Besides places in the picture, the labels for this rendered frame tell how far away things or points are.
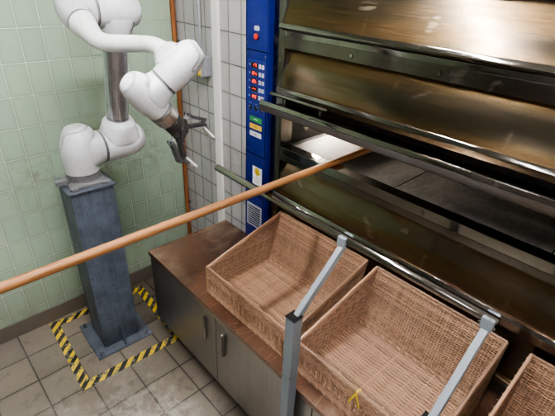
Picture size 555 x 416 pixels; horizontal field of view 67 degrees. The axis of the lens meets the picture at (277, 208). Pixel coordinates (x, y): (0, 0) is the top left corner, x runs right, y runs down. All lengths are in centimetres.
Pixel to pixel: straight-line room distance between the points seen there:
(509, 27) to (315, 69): 75
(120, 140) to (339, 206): 107
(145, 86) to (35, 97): 107
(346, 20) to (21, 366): 237
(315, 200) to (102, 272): 117
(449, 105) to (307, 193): 79
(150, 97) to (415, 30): 87
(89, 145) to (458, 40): 155
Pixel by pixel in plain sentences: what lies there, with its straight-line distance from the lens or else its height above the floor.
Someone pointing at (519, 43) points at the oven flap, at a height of 177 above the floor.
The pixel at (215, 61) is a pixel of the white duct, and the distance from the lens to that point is 231.
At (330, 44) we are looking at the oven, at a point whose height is 168.
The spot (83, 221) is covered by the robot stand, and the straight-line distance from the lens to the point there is 219.
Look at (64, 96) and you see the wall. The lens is 244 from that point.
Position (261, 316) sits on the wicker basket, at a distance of 173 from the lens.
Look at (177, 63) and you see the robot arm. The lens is 142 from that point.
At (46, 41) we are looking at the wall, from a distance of 238.
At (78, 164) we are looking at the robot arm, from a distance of 210.
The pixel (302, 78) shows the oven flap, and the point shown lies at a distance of 186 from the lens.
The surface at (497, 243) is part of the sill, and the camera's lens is 155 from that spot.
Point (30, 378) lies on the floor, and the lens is 271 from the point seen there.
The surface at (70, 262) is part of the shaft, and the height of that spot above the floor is 119.
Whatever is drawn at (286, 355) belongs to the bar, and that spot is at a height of 78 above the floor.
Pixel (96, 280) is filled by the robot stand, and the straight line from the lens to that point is 238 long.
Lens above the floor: 192
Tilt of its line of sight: 30 degrees down
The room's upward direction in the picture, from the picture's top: 3 degrees clockwise
